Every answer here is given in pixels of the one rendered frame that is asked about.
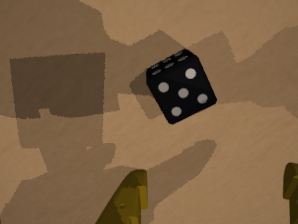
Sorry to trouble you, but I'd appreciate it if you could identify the black die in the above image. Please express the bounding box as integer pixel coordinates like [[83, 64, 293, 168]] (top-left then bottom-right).
[[146, 49, 217, 125]]

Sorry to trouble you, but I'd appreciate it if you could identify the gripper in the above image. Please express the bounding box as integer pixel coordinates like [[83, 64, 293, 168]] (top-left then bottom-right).
[[95, 162, 298, 224]]

